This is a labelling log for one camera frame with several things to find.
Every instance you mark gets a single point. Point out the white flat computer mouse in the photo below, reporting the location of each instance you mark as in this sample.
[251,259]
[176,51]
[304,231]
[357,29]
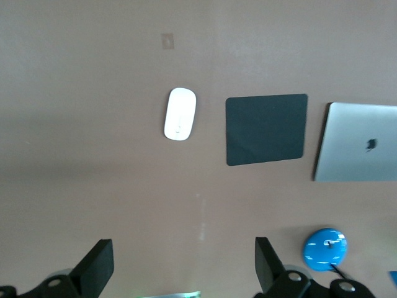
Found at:
[180,113]

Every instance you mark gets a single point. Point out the small blue object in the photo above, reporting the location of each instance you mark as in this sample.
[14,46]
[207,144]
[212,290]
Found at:
[393,277]

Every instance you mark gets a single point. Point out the clear tape patch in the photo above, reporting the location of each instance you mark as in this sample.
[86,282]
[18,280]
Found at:
[167,41]

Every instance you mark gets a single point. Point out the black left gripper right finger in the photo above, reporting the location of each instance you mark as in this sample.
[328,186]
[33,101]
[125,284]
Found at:
[270,270]

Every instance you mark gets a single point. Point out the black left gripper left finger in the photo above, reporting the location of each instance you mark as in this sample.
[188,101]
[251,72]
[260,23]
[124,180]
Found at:
[90,267]

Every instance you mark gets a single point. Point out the blue round disc device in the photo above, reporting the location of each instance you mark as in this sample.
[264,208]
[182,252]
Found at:
[319,251]

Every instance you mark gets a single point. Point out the dark grey mouse pad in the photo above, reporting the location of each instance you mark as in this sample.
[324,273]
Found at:
[266,128]

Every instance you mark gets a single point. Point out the silver closed laptop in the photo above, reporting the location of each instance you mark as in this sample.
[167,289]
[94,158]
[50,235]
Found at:
[353,142]

